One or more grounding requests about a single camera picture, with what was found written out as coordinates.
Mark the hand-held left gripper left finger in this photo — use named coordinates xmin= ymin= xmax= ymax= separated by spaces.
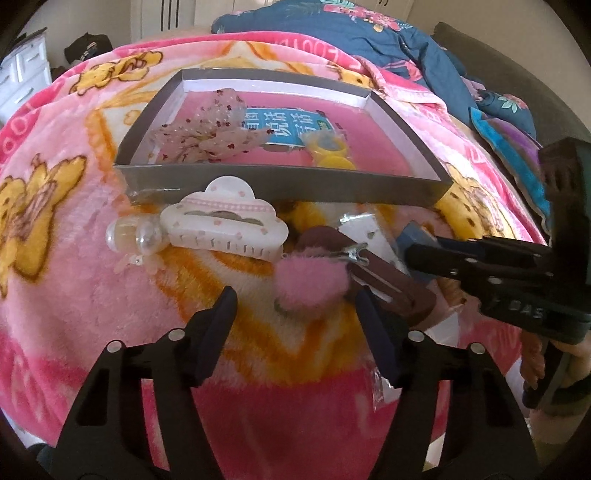
xmin=51 ymin=286 xmax=238 ymax=480

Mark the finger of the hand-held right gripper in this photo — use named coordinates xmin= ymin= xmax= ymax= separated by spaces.
xmin=397 ymin=220 xmax=557 ymax=259
xmin=404 ymin=244 xmax=513 ymax=298

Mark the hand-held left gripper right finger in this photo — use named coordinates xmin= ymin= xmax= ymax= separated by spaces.
xmin=355 ymin=288 xmax=541 ymax=480

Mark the brown bow hair clip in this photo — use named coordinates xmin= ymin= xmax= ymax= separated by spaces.
xmin=295 ymin=226 xmax=437 ymax=328

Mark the bagged white earring card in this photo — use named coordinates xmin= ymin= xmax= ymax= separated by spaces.
xmin=337 ymin=212 xmax=407 ymax=278

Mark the pink pompom hair clip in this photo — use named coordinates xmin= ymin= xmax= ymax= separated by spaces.
xmin=272 ymin=247 xmax=370 ymax=315

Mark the grey cardboard box tray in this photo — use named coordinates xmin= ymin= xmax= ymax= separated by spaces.
xmin=113 ymin=68 xmax=455 ymax=208

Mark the person's right hand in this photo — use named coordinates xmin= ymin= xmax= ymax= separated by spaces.
xmin=551 ymin=340 xmax=591 ymax=409

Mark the clear plastic wrapper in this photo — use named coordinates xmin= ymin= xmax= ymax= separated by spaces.
xmin=369 ymin=364 xmax=402 ymax=412

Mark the white cloud hair claw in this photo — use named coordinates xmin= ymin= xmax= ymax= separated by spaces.
xmin=159 ymin=176 xmax=289 ymax=261

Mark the teal purple pillow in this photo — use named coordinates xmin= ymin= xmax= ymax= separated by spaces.
xmin=468 ymin=88 xmax=552 ymax=232

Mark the pink printed blanket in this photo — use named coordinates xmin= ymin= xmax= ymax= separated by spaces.
xmin=0 ymin=32 xmax=555 ymax=480

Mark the blue printed card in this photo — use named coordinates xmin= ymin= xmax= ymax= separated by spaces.
xmin=263 ymin=108 xmax=340 ymax=151

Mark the grey-green headboard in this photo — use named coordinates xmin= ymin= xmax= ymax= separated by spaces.
xmin=431 ymin=21 xmax=591 ymax=153

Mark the sheer heart-dotted hair bow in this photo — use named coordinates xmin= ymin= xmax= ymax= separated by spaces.
xmin=150 ymin=88 xmax=278 ymax=164

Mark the blue floral quilt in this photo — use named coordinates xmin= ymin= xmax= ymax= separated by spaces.
xmin=210 ymin=0 xmax=467 ymax=121

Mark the beige bed sheet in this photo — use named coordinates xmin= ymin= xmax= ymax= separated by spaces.
xmin=150 ymin=23 xmax=220 ymax=47

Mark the dark bag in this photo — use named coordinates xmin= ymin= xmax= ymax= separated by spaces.
xmin=62 ymin=32 xmax=114 ymax=65

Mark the white dresser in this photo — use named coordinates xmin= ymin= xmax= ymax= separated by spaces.
xmin=0 ymin=30 xmax=54 ymax=121

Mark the yellow ring packet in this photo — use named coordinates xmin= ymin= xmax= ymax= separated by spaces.
xmin=307 ymin=134 xmax=354 ymax=169

